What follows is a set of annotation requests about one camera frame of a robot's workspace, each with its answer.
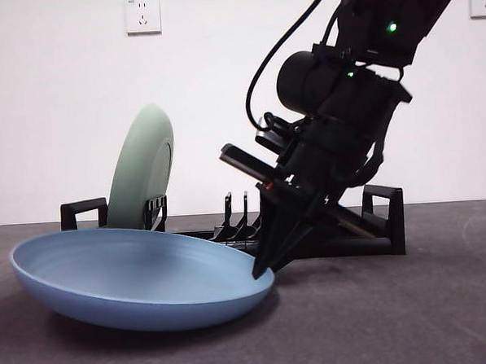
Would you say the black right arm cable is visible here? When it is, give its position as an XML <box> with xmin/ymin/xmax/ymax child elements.
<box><xmin>239</xmin><ymin>0</ymin><xmax>345</xmax><ymax>129</ymax></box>

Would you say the blue round plate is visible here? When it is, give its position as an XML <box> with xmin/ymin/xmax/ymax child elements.
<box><xmin>7</xmin><ymin>219</ymin><xmax>278</xmax><ymax>340</ymax></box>

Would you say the pale green round plate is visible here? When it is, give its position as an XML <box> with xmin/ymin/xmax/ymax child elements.
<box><xmin>101</xmin><ymin>102</ymin><xmax>179</xmax><ymax>231</ymax></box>

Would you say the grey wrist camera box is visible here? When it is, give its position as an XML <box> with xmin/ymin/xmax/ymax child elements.
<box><xmin>253</xmin><ymin>111</ymin><xmax>304</xmax><ymax>155</ymax></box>

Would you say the black plate rack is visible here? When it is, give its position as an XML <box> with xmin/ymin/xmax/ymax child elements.
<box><xmin>59</xmin><ymin>181</ymin><xmax>407</xmax><ymax>274</ymax></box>

